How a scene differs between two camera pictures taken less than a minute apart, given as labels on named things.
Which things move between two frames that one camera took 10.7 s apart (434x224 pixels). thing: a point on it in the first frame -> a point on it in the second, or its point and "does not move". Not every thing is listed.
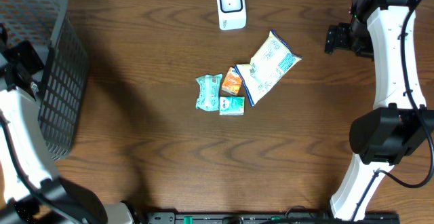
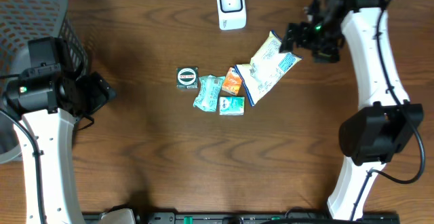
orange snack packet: [232, 81] does not move
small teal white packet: [232, 105] does not move
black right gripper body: [354, 34] -> [319, 39]
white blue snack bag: [268, 66] does not move
